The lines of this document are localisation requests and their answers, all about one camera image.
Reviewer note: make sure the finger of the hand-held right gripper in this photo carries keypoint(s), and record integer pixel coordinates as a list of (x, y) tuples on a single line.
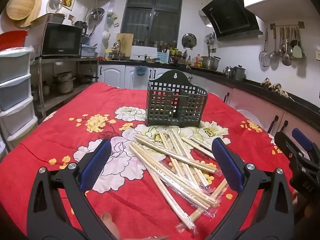
[(301, 137), (283, 141)]

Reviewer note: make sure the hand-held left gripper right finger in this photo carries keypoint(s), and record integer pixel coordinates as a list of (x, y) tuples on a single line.
[(226, 165)]

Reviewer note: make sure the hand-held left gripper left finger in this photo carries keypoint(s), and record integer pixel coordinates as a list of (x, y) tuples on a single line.
[(96, 165)]

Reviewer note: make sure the pile of chopsticks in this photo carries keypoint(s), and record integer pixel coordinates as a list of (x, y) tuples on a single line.
[(172, 155)]

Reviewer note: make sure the dark green utensil holder basket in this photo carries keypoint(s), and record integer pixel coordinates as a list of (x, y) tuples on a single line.
[(162, 105)]

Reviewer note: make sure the row of hanging kitchen utensils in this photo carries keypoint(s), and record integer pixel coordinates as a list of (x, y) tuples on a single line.
[(285, 47)]

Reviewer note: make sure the person's left hand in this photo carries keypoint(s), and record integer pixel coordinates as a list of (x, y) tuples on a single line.
[(110, 223)]

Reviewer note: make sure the red floral blanket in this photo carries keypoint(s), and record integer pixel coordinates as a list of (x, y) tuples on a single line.
[(62, 130)]

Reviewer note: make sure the black kitchen countertop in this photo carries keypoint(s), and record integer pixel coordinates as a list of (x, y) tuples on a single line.
[(275, 92)]

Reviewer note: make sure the patterned cloth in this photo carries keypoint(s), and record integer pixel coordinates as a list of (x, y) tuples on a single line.
[(275, 87)]

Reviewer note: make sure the steel canister with lid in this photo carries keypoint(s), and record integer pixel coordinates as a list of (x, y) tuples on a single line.
[(240, 73)]

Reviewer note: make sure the old cooking pots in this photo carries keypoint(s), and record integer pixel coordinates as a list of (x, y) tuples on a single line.
[(63, 83)]

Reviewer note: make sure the small steel kettle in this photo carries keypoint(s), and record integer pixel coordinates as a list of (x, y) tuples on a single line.
[(228, 72)]

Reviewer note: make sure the white lower cabinets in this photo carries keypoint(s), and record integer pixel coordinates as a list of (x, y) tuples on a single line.
[(112, 73)]

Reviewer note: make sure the large steel pot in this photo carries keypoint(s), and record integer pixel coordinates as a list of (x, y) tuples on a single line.
[(210, 63)]

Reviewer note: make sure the blue plastic bag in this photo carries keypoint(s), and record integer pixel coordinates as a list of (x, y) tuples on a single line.
[(141, 71)]

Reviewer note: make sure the cooking oil bottle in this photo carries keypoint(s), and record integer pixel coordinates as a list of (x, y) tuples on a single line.
[(198, 61)]

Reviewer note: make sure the metal shelf rack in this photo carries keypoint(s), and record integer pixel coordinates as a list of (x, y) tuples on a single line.
[(62, 59)]

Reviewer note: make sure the plastic drawer unit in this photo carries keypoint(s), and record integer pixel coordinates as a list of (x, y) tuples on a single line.
[(15, 87)]

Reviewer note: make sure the blue plastic box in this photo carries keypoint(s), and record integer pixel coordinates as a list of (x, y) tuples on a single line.
[(88, 51)]

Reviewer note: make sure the white countertop box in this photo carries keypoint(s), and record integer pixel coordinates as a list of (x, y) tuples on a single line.
[(142, 52)]

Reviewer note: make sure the wooden cutting board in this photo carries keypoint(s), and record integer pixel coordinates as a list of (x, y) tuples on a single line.
[(125, 43)]

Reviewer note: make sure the blue knife holder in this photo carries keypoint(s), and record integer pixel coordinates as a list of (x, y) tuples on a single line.
[(163, 57)]

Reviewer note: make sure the white hanging ladle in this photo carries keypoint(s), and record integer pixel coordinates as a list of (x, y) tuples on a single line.
[(106, 38)]

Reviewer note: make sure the dark hanging pan lid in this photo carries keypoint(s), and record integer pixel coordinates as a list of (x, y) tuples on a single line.
[(188, 41)]

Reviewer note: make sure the black microwave oven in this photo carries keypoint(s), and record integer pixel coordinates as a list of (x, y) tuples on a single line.
[(62, 40)]

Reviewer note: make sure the row of glass jars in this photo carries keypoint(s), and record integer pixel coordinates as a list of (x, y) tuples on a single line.
[(155, 43)]

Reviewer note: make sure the black range hood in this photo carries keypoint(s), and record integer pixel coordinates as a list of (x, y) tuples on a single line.
[(230, 17)]

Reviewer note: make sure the black blender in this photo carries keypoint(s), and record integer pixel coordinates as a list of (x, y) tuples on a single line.
[(80, 27)]

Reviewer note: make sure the hanging steel bowl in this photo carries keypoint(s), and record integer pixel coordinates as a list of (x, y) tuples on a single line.
[(97, 14)]

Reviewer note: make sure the red plastic basin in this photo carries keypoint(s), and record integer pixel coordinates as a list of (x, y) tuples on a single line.
[(12, 38)]

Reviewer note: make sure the dark kitchen window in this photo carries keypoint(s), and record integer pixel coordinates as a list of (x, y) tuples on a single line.
[(150, 12)]

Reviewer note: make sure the round wooden board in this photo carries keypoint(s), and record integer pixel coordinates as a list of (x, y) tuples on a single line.
[(35, 15)]

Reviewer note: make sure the glass pot lid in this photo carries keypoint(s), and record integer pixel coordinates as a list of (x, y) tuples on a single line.
[(56, 3)]

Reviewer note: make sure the round woven bamboo tray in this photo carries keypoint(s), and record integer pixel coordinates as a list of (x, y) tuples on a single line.
[(21, 1)]

